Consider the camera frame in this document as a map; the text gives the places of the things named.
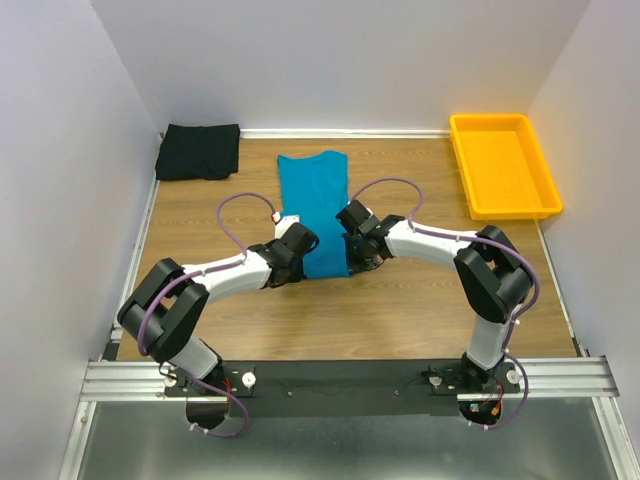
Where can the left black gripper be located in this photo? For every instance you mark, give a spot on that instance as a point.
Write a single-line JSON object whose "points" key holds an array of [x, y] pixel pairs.
{"points": [[298, 275]]}

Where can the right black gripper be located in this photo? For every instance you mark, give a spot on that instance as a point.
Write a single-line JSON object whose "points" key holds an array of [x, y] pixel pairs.
{"points": [[353, 265]]}

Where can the blue t shirt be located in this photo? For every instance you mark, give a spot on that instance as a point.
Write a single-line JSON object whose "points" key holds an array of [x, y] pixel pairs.
{"points": [[316, 189]]}

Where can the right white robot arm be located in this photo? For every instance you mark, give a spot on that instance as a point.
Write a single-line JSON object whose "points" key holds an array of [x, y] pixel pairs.
{"points": [[498, 282]]}

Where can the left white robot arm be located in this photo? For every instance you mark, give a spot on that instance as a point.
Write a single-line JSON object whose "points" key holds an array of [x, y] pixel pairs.
{"points": [[162, 312]]}

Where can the folded black t shirt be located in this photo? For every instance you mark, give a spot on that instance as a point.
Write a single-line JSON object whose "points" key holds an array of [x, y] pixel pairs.
{"points": [[198, 153]]}

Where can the yellow plastic bin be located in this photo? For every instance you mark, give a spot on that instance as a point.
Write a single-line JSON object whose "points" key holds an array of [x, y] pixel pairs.
{"points": [[502, 168]]}

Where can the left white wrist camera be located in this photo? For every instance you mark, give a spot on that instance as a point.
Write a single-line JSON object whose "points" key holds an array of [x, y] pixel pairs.
{"points": [[282, 223]]}

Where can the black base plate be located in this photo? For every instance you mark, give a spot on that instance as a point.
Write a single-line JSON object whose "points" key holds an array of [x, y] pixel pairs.
{"points": [[351, 388]]}

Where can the aluminium frame rail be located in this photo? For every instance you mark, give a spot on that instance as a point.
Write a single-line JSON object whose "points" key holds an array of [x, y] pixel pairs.
{"points": [[136, 381]]}

